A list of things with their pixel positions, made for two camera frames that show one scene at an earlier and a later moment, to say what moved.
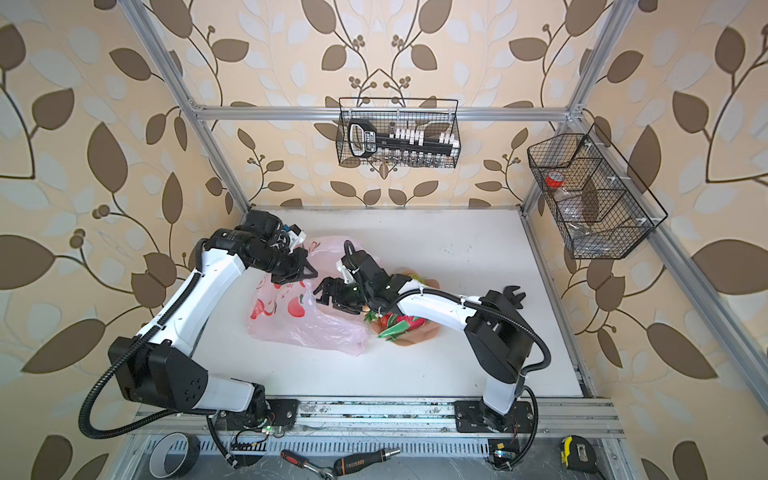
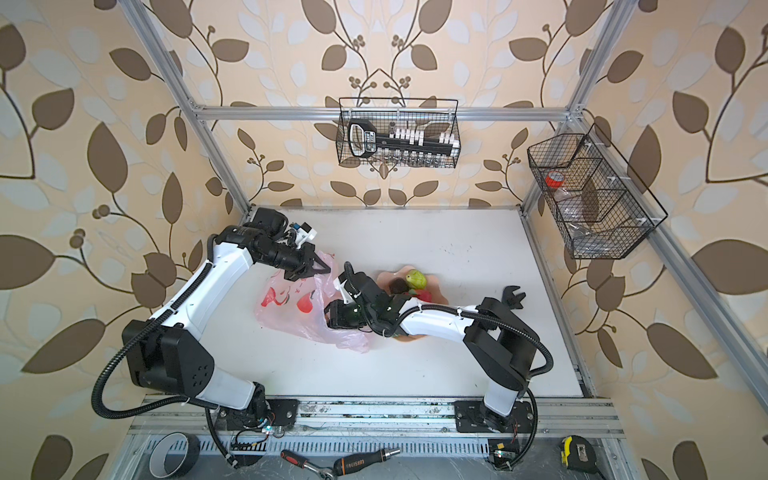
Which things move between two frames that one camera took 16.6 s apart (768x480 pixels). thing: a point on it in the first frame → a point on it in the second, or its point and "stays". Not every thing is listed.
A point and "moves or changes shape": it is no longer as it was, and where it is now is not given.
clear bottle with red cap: [571, 208] stays
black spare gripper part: [513, 298] stays
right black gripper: [329, 283] → [336, 318]
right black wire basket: [600, 205] stays
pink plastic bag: [293, 313] moves or changes shape
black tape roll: [172, 454] stays
